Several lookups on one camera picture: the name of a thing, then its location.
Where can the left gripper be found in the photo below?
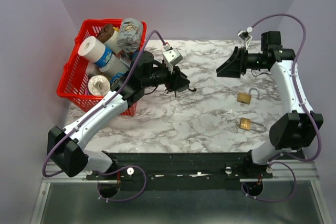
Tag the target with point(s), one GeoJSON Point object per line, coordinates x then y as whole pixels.
{"type": "Point", "coordinates": [177, 80]}

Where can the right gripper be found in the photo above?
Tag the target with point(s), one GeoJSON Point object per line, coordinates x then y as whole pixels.
{"type": "Point", "coordinates": [235, 65]}

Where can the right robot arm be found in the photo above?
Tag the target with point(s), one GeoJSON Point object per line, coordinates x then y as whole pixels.
{"type": "Point", "coordinates": [299, 125]}

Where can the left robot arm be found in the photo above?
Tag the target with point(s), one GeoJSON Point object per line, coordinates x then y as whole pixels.
{"type": "Point", "coordinates": [66, 146]}

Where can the open brass padlock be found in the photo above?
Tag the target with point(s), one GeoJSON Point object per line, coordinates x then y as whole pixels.
{"type": "Point", "coordinates": [245, 98]}

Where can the brass padlock with keys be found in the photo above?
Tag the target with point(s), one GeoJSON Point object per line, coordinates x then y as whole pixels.
{"type": "Point", "coordinates": [249, 125]}

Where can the white blue labelled bottle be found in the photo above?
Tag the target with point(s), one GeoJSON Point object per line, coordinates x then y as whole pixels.
{"type": "Point", "coordinates": [110, 65]}

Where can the silver foil wrapped roll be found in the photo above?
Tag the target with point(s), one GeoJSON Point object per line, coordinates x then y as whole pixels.
{"type": "Point", "coordinates": [98, 85]}

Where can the brown chocolate wrapped item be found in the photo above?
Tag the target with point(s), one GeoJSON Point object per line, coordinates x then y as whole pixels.
{"type": "Point", "coordinates": [105, 33]}

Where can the white toilet paper roll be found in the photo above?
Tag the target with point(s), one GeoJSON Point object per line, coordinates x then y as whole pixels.
{"type": "Point", "coordinates": [91, 49]}

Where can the red plastic basket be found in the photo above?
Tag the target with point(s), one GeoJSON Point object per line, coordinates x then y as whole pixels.
{"type": "Point", "coordinates": [73, 84]}

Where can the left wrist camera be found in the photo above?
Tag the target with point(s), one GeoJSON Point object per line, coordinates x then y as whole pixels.
{"type": "Point", "coordinates": [172, 57]}

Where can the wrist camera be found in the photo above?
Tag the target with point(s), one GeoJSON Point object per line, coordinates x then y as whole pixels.
{"type": "Point", "coordinates": [245, 36]}
{"type": "Point", "coordinates": [172, 57]}

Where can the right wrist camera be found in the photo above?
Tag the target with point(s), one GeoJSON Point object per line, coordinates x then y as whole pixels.
{"type": "Point", "coordinates": [245, 36]}

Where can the black mounting rail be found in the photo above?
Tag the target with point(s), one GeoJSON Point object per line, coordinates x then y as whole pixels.
{"type": "Point", "coordinates": [182, 171]}

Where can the metal table frame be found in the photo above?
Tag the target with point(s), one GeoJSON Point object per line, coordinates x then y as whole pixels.
{"type": "Point", "coordinates": [292, 195]}

